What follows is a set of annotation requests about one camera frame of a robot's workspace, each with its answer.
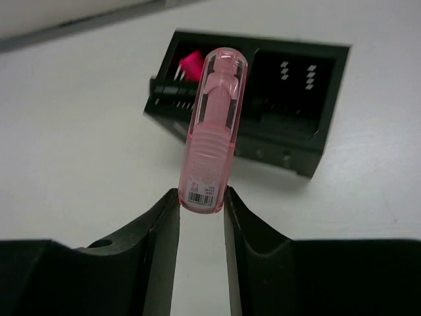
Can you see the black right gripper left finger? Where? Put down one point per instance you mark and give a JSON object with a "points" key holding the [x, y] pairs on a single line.
{"points": [[129, 272]]}

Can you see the magenta highlighter marker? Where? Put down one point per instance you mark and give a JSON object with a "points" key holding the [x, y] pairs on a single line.
{"points": [[191, 66]]}

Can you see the back aluminium rail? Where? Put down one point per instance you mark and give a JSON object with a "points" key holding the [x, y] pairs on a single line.
{"points": [[88, 23]]}

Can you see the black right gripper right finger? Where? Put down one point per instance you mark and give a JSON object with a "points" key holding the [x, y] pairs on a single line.
{"points": [[271, 274]]}

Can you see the pink highlighter marker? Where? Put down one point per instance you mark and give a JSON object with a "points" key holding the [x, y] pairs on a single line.
{"points": [[212, 132]]}

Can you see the black two-compartment organizer box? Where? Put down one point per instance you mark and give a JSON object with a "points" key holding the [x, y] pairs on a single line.
{"points": [[289, 101]]}

